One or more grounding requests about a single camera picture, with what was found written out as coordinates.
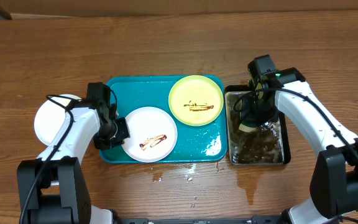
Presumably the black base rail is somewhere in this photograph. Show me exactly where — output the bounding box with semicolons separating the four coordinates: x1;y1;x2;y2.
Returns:
113;215;287;224

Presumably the teal yellow sponge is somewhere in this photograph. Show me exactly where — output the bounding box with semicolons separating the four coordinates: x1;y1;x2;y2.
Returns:
239;123;256;133

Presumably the teal plastic tray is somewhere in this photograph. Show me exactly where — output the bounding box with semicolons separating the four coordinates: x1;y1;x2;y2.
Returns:
107;75;227;163

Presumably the black rinse tray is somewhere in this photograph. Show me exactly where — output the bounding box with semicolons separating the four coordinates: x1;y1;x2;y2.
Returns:
224;85;291;165

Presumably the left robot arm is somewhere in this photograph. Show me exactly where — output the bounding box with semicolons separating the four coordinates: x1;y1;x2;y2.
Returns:
17;98;129;223

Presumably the white plate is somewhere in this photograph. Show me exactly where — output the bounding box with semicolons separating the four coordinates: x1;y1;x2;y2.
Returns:
34;100;65;146
122;106;178;162

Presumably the yellow-green rimmed plate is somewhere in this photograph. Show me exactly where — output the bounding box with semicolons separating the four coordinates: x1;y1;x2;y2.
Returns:
168;75;224;126

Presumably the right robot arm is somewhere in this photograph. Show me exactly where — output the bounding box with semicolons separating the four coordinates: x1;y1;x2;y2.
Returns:
238;67;358;223

